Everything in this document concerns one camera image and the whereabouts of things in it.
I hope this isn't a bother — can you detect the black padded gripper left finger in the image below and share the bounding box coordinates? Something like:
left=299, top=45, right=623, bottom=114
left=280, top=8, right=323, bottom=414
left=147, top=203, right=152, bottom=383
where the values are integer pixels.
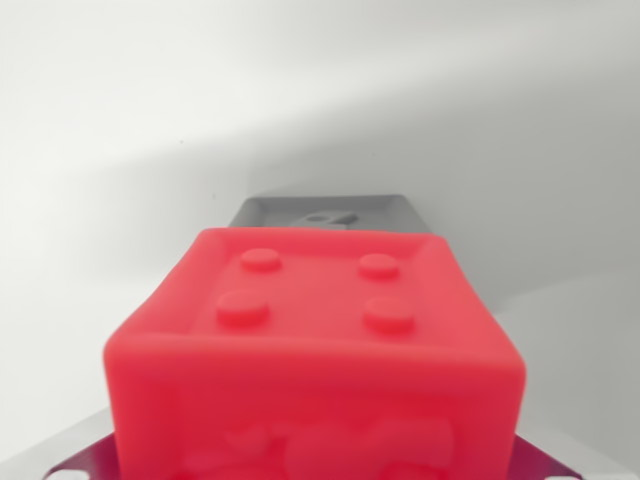
left=47, top=430, right=122, bottom=480

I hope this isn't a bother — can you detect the grey cube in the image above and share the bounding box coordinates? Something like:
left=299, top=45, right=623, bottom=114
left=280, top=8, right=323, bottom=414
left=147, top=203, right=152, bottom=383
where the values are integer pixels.
left=228, top=193, right=434, bottom=236

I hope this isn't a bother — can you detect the red cube with studs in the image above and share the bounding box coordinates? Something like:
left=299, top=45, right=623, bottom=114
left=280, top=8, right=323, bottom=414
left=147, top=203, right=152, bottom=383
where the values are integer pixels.
left=102, top=226, right=528, bottom=480

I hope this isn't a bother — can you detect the black padded gripper right finger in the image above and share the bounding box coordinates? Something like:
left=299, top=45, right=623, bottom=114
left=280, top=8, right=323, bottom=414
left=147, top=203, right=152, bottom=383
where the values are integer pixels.
left=508, top=433, right=590, bottom=480

